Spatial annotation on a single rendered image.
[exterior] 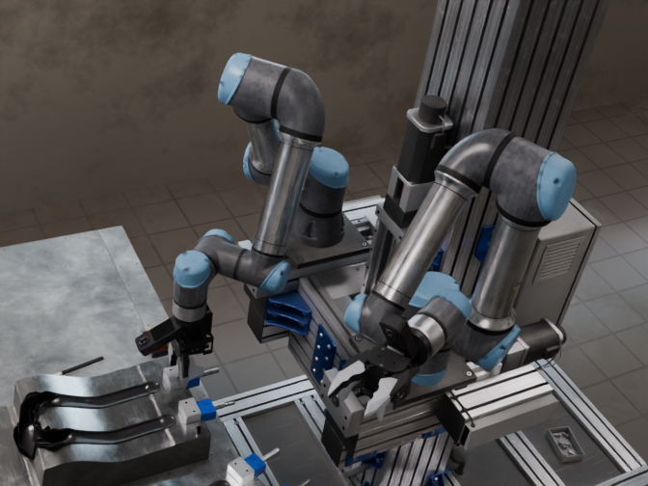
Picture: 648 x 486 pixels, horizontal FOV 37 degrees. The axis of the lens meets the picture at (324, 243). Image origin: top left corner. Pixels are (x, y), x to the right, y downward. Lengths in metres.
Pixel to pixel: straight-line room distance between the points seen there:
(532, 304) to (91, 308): 1.17
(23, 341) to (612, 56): 3.94
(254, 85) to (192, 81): 2.12
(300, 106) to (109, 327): 0.87
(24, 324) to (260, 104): 0.92
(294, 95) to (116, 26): 1.97
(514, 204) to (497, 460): 1.53
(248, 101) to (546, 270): 0.90
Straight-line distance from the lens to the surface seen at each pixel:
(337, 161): 2.43
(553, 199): 1.81
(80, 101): 4.04
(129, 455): 2.19
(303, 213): 2.48
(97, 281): 2.71
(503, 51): 2.01
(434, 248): 1.86
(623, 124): 5.69
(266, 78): 2.05
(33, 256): 2.80
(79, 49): 3.92
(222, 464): 2.22
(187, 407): 2.23
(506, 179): 1.83
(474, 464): 3.20
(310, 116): 2.04
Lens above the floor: 2.61
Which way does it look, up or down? 38 degrees down
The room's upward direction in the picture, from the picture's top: 10 degrees clockwise
